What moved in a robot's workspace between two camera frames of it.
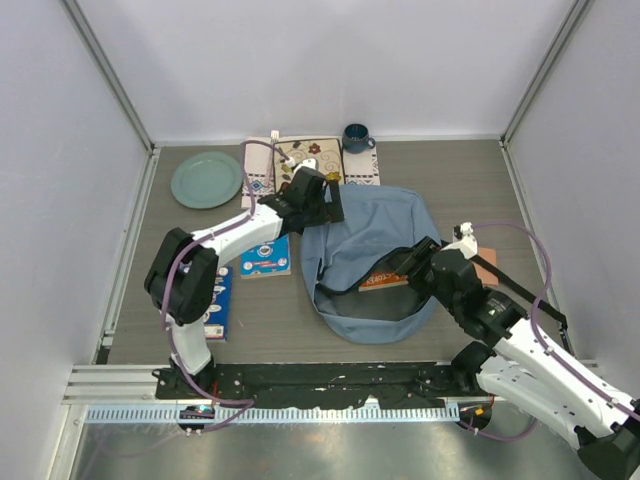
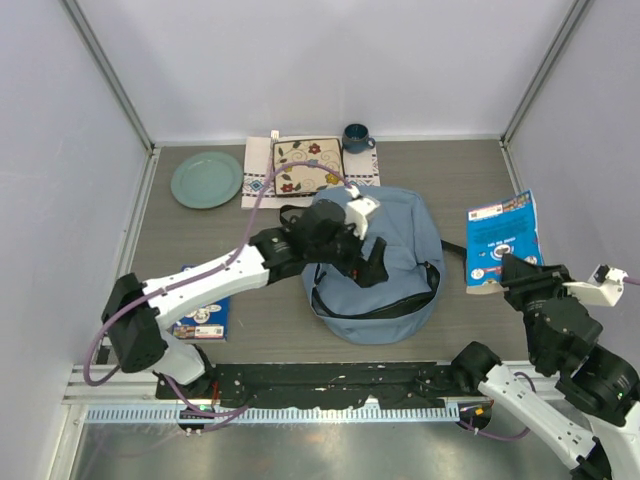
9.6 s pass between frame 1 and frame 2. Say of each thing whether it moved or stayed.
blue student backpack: stayed
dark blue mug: stayed
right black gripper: moved
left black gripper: moved
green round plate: stayed
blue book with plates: stayed
